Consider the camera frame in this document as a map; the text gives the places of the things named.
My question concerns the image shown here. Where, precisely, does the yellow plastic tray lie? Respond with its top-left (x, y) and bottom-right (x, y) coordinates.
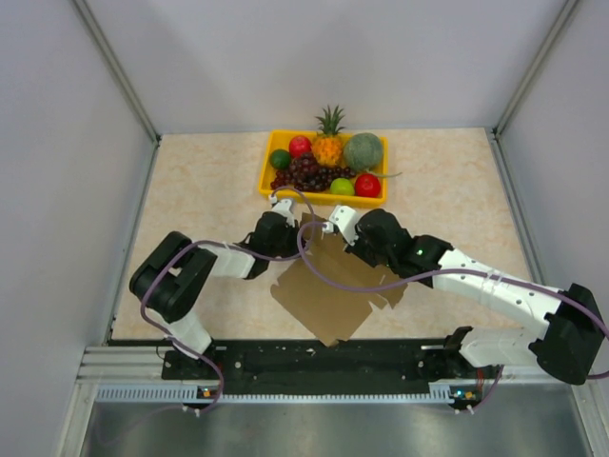
top-left (258, 129), bottom-right (389, 209)

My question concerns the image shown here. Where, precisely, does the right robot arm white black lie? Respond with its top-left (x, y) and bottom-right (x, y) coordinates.
top-left (340, 209), bottom-right (606, 385)

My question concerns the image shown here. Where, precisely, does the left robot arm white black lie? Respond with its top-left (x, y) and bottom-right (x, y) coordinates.
top-left (128, 209), bottom-right (299, 378)

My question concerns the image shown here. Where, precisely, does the pineapple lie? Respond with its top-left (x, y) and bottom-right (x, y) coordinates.
top-left (311, 105), bottom-right (344, 167)

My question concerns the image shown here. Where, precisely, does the red apple at back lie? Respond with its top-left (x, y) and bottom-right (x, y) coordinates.
top-left (288, 135), bottom-right (312, 158)

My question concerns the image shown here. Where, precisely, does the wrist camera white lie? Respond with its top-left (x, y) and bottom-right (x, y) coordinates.
top-left (268, 194), bottom-right (296, 227)
top-left (322, 205), bottom-right (362, 246)

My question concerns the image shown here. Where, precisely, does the white cable duct strip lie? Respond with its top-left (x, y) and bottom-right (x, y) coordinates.
top-left (95, 380), bottom-right (472, 405)

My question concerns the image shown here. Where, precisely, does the brown cardboard box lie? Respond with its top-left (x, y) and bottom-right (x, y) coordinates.
top-left (270, 228), bottom-right (406, 347)

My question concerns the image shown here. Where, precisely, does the light green apple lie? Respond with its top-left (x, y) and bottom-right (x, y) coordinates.
top-left (329, 178), bottom-right (355, 196)

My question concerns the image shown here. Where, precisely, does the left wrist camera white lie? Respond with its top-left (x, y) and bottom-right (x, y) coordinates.
top-left (268, 194), bottom-right (296, 227)

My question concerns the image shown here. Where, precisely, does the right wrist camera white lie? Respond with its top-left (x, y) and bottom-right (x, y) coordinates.
top-left (322, 205), bottom-right (362, 246)

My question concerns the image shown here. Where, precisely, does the green netted melon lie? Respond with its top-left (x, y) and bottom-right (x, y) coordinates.
top-left (343, 132), bottom-right (383, 171)

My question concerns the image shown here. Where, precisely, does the right aluminium frame post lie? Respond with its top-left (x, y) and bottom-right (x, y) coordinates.
top-left (491, 0), bottom-right (582, 141)

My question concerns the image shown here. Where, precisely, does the aluminium frame post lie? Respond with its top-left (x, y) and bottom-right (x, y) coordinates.
top-left (491, 0), bottom-right (582, 141)
top-left (69, 0), bottom-right (161, 147)

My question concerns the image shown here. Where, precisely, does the left aluminium frame post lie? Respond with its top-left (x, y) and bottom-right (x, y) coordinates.
top-left (69, 0), bottom-right (161, 147)

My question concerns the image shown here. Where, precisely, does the dark green lime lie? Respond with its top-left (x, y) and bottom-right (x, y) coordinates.
top-left (268, 149), bottom-right (292, 170)

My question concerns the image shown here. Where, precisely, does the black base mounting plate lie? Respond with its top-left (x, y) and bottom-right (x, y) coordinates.
top-left (161, 339), bottom-right (499, 396)

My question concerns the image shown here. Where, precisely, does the red tomato fruit front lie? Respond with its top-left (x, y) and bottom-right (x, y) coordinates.
top-left (354, 173), bottom-right (382, 198)

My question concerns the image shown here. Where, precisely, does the purple grape bunch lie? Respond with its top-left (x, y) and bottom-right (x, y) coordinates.
top-left (270, 152), bottom-right (356, 192)

